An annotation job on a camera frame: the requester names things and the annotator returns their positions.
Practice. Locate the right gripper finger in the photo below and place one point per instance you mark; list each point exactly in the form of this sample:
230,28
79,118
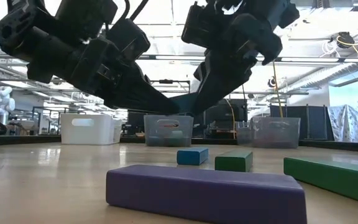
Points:
199,71
222,77

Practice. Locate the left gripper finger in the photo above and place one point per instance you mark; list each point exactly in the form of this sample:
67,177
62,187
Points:
135,93
147,79

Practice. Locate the green long block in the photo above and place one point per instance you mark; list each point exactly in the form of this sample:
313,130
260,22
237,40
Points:
233,163
331,179

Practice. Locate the purple long block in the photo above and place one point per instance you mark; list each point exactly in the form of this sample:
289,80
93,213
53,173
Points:
197,196

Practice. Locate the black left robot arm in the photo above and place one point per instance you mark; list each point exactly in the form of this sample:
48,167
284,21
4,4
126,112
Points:
17,34

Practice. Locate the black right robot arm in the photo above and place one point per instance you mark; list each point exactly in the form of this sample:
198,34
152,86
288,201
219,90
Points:
275,12

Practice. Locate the black partition screens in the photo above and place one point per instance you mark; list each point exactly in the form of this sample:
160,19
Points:
135,119

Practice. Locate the black monitor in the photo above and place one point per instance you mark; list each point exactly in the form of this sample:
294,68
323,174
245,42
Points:
228,121

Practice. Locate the grey translucent plastic bin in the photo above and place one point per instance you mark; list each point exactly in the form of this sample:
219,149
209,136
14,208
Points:
275,133
182,133

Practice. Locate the white plastic bin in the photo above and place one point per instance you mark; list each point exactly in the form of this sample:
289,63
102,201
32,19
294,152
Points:
89,135

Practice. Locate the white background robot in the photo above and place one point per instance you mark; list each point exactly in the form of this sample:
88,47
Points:
2,104

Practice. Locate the dark partition panels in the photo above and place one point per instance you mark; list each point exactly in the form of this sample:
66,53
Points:
315,124

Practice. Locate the patterned white cloth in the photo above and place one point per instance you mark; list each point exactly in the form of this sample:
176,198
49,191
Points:
346,124

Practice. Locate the black metal frame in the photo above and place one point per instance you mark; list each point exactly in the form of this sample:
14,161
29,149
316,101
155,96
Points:
166,81

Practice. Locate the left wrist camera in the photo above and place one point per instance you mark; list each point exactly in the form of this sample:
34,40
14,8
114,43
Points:
126,37

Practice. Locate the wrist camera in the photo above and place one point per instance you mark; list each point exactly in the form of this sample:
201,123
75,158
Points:
197,25
126,37

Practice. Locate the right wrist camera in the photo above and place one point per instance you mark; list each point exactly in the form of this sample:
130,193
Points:
197,25

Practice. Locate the silver ceiling air duct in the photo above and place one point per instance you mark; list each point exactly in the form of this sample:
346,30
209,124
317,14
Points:
337,73

